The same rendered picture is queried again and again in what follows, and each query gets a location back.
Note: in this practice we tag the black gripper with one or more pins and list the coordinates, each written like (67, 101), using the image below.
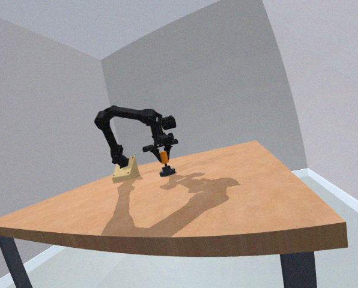
(153, 148)

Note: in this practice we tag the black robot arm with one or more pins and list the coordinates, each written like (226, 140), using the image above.
(147, 116)

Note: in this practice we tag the orange knob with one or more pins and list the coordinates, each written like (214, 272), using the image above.
(164, 157)

